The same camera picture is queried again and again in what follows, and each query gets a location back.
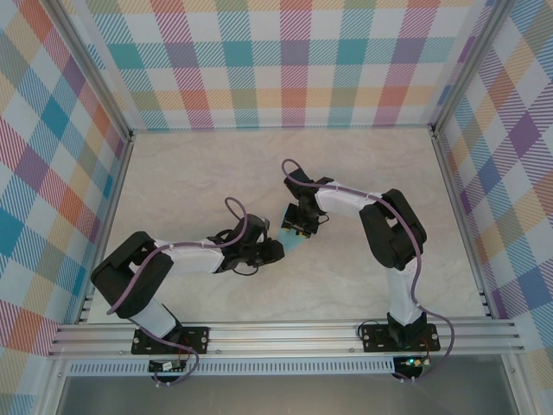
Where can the light blue cloth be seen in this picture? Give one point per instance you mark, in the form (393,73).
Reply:
(291,243)

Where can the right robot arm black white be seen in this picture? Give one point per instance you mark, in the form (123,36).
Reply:
(397,233)

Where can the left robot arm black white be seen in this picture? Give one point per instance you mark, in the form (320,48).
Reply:
(129,276)

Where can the black base plate right arm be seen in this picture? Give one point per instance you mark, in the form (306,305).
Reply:
(373,339)

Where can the black base plate left arm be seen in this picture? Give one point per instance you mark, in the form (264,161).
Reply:
(198,339)

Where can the grey metal panel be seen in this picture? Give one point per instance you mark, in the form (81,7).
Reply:
(281,397)

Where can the circuit board black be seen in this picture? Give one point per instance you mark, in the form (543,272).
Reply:
(166,366)

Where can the circuit board with green light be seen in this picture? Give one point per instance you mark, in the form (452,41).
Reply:
(410,362)

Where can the aluminium mounting rail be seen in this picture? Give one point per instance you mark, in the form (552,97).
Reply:
(281,339)

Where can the aluminium side rail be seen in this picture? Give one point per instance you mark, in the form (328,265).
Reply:
(106,229)
(462,225)

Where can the aluminium frame post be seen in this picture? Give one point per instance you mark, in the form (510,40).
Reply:
(93,73)
(468,65)

